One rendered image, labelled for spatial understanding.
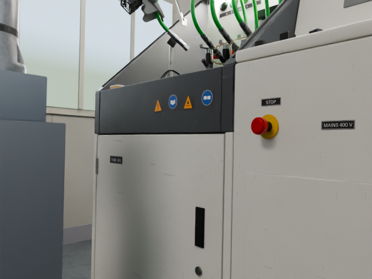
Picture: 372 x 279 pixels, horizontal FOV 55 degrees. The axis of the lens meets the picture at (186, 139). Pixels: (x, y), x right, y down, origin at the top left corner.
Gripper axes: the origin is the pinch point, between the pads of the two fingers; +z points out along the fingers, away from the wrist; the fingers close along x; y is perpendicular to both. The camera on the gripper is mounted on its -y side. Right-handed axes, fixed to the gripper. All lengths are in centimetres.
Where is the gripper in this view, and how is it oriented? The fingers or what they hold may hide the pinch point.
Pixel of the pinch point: (162, 15)
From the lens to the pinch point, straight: 133.1
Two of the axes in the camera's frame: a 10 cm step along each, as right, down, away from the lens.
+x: 2.0, -2.3, -9.5
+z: 6.9, 7.2, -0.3
